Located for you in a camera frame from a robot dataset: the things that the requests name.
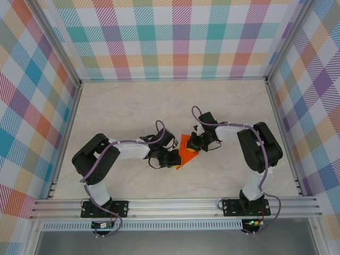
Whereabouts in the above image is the thin black right gripper cable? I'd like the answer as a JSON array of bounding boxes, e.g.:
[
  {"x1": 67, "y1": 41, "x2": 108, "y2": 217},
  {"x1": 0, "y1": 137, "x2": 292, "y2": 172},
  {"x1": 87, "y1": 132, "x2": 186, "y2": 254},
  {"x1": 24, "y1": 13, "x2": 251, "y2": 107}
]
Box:
[{"x1": 206, "y1": 140, "x2": 222, "y2": 153}]

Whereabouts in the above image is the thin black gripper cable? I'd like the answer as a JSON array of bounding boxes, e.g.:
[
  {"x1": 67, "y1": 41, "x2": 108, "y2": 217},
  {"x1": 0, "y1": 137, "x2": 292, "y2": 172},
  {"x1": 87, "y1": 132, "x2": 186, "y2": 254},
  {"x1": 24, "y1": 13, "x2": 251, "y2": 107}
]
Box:
[
  {"x1": 147, "y1": 158, "x2": 164, "y2": 170},
  {"x1": 206, "y1": 140, "x2": 222, "y2": 153}
]

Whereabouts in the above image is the thin black left gripper cable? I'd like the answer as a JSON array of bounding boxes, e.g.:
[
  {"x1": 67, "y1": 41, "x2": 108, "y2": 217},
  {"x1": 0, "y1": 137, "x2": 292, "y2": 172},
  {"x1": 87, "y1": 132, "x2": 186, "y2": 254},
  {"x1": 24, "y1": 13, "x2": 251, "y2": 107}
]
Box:
[{"x1": 147, "y1": 158, "x2": 164, "y2": 170}]

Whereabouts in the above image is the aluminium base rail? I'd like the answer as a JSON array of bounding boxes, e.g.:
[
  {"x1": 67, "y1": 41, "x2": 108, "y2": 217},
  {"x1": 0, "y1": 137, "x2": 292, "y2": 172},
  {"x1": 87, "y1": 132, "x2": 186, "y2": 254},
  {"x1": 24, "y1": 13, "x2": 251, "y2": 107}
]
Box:
[{"x1": 29, "y1": 196, "x2": 324, "y2": 220}]

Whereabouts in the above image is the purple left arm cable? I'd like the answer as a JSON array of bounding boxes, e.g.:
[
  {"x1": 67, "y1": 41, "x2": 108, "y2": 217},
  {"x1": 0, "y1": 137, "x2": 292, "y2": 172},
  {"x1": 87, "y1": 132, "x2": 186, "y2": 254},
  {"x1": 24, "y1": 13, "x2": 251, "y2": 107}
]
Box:
[{"x1": 81, "y1": 120, "x2": 167, "y2": 238}]

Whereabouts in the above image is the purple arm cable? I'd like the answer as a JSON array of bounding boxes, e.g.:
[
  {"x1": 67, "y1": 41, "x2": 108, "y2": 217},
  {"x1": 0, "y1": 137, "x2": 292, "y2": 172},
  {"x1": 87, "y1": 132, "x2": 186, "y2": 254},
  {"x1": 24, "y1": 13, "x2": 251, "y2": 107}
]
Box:
[
  {"x1": 191, "y1": 105, "x2": 282, "y2": 236},
  {"x1": 81, "y1": 120, "x2": 167, "y2": 238}
]

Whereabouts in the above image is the perforated metal cable tray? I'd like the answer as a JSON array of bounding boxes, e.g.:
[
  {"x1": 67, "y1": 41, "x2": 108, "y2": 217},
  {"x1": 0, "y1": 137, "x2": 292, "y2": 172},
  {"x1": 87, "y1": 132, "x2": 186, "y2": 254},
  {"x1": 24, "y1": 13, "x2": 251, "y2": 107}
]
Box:
[{"x1": 41, "y1": 219, "x2": 244, "y2": 231}]

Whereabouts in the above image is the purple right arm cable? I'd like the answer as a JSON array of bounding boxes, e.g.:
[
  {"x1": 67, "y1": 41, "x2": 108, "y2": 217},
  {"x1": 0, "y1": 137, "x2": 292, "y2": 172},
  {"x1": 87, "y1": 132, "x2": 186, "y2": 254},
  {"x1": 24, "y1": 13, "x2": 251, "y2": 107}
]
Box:
[{"x1": 191, "y1": 105, "x2": 282, "y2": 236}]

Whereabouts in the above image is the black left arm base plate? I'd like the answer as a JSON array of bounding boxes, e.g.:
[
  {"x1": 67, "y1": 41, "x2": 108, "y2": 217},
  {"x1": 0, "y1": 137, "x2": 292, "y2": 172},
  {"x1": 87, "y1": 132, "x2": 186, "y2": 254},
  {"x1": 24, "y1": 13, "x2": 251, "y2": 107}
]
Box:
[{"x1": 80, "y1": 200, "x2": 130, "y2": 218}]

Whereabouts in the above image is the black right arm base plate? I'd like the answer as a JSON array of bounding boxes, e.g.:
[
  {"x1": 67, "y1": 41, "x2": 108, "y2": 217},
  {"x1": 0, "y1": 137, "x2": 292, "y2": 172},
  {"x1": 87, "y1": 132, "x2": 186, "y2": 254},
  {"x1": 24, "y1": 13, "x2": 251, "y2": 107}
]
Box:
[{"x1": 222, "y1": 198, "x2": 271, "y2": 217}]

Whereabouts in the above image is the aluminium side rail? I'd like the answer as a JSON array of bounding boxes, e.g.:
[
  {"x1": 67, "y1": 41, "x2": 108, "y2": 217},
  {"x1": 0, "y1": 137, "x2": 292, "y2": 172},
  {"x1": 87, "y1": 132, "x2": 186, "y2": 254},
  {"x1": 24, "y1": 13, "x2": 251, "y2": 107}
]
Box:
[
  {"x1": 47, "y1": 82, "x2": 83, "y2": 199},
  {"x1": 265, "y1": 81, "x2": 303, "y2": 197}
]

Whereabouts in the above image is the aluminium frame post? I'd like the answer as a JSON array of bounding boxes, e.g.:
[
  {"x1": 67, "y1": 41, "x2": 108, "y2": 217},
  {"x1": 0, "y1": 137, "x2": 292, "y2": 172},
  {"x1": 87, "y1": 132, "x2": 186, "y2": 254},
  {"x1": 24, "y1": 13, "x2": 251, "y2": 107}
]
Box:
[
  {"x1": 28, "y1": 0, "x2": 83, "y2": 86},
  {"x1": 265, "y1": 0, "x2": 317, "y2": 85}
]

